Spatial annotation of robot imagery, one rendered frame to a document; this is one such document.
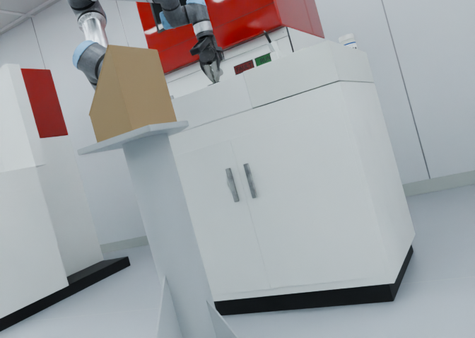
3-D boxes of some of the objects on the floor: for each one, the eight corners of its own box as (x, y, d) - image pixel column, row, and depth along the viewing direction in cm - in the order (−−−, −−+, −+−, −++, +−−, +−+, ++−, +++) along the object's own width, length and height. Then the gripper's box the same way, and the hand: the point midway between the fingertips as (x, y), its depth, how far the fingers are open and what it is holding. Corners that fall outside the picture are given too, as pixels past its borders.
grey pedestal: (202, 430, 120) (116, 124, 119) (85, 423, 141) (12, 162, 140) (278, 337, 165) (217, 114, 164) (180, 342, 186) (126, 144, 185)
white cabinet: (244, 274, 265) (206, 135, 264) (420, 251, 219) (374, 83, 218) (181, 324, 208) (132, 148, 207) (399, 307, 162) (338, 80, 162)
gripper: (219, 32, 194) (233, 80, 194) (201, 39, 198) (215, 88, 199) (209, 30, 186) (223, 80, 187) (191, 37, 191) (204, 88, 191)
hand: (215, 81), depth 190 cm, fingers closed
